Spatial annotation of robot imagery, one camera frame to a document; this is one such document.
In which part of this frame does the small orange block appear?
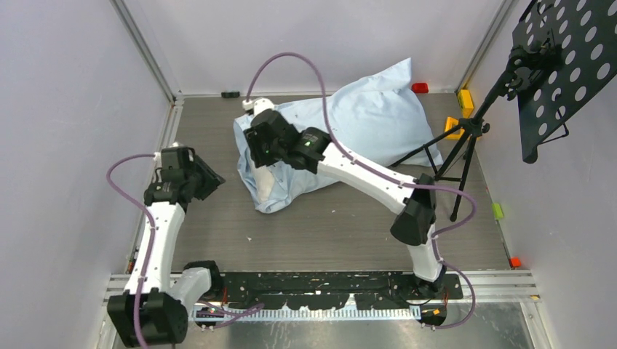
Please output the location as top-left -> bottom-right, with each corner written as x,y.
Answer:
509,257 -> 522,269

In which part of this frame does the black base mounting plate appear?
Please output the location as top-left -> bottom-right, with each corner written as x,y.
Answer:
202,271 -> 463,310

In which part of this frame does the green block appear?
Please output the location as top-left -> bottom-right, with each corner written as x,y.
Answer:
491,203 -> 505,221

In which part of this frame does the slotted cable duct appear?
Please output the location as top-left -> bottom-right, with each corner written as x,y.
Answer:
190,306 -> 425,323

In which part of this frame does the yellow block near tripod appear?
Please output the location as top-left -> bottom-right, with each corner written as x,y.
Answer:
444,116 -> 463,140

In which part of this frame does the light blue pillowcase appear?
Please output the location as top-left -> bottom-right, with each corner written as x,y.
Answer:
233,58 -> 433,214

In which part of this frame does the black tripod stand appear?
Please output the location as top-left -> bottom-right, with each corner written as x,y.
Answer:
391,43 -> 562,223

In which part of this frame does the yellow block on rail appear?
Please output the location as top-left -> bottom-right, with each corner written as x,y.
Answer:
457,89 -> 475,119

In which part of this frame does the white pillow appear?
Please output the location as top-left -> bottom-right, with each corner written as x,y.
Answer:
252,167 -> 277,204

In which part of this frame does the black perforated stand plate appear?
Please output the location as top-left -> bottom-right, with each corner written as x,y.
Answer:
512,0 -> 616,164

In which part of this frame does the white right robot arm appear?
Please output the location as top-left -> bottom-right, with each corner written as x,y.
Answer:
242,98 -> 446,299

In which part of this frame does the small black wall object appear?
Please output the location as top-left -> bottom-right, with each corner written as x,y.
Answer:
220,91 -> 241,99

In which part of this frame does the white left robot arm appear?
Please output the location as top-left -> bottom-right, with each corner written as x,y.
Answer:
106,143 -> 225,348

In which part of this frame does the red toy block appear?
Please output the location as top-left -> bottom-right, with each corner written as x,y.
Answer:
410,82 -> 429,94

